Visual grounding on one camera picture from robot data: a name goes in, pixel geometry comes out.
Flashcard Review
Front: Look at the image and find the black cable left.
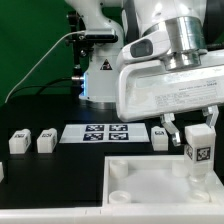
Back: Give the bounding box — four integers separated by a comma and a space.
5, 78, 83, 103

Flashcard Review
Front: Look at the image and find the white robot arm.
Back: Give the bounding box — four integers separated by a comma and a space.
65, 0, 224, 144

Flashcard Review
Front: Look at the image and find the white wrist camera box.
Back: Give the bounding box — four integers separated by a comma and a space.
116, 31, 171, 70

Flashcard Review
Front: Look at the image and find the white obstacle fence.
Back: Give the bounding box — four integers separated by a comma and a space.
0, 203, 224, 224

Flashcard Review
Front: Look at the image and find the white cable left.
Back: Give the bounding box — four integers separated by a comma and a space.
4, 30, 87, 104

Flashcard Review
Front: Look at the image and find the white marker sheet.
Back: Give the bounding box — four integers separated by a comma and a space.
60, 123, 149, 143

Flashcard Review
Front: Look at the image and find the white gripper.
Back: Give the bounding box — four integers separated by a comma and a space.
116, 50, 224, 146

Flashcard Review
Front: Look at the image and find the black camera stand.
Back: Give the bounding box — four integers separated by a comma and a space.
66, 11, 93, 88

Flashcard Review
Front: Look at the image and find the white part left edge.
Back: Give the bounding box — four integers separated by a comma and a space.
0, 162, 4, 183

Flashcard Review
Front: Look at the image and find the white square table top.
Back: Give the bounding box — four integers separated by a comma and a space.
103, 156, 224, 205

